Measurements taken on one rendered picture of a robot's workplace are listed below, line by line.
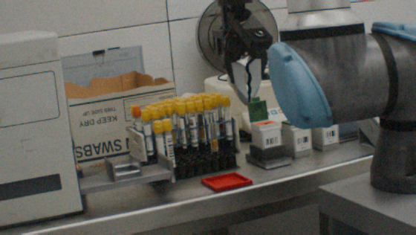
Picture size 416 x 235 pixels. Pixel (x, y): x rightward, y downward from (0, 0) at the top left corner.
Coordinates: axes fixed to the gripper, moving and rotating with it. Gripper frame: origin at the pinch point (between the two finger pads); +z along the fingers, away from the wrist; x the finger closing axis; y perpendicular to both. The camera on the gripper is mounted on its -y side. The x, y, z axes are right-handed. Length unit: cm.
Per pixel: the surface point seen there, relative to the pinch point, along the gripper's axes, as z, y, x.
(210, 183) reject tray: 10.8, -13.6, 14.4
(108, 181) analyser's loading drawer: 7.3, -13.2, 32.3
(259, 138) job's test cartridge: 6.1, -7.9, 1.9
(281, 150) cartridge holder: 8.8, -9.4, -1.7
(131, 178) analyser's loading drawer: 7.2, -13.7, 28.2
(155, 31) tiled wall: -12, 50, 3
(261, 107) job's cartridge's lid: 1.2, -4.0, -0.8
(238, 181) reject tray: 11.1, -15.0, 9.8
